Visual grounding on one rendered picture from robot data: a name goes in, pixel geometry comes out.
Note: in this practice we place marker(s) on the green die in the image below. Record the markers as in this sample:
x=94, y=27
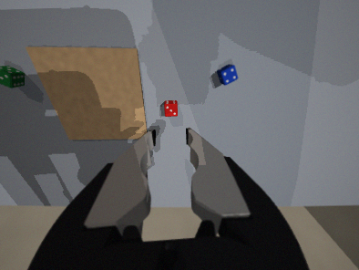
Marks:
x=11, y=77

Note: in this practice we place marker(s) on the blue die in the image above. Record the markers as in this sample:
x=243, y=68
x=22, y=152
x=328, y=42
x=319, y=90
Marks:
x=227, y=74

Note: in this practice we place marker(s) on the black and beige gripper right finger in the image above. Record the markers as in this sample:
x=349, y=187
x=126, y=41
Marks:
x=221, y=191

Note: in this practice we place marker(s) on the red die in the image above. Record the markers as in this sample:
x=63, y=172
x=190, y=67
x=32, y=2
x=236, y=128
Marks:
x=171, y=108

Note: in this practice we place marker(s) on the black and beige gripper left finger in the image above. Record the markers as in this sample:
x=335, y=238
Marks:
x=117, y=197

